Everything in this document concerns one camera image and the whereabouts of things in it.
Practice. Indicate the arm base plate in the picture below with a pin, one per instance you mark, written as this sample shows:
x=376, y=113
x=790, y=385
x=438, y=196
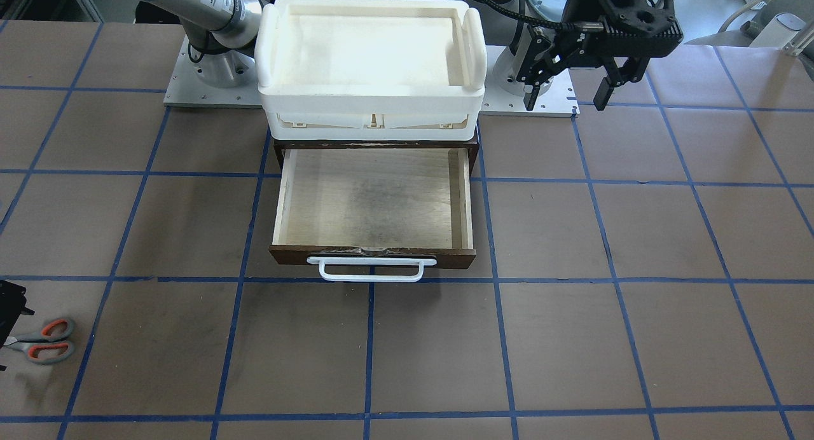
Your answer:
x=506, y=97
x=223, y=81

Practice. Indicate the orange grey handled scissors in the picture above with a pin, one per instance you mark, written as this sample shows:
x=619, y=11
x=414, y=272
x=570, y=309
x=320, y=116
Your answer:
x=48, y=346

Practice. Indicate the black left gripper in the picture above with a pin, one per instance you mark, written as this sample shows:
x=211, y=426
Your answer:
x=570, y=11

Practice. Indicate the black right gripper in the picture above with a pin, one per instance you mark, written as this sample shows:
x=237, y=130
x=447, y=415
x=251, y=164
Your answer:
x=11, y=305

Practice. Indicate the dark brown wooden cabinet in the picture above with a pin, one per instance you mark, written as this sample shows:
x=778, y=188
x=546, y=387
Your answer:
x=472, y=146

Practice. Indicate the wooden drawer with white handle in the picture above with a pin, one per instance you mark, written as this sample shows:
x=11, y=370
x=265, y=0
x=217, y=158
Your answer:
x=375, y=214

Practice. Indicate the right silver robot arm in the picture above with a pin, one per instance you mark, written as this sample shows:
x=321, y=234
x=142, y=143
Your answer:
x=211, y=27

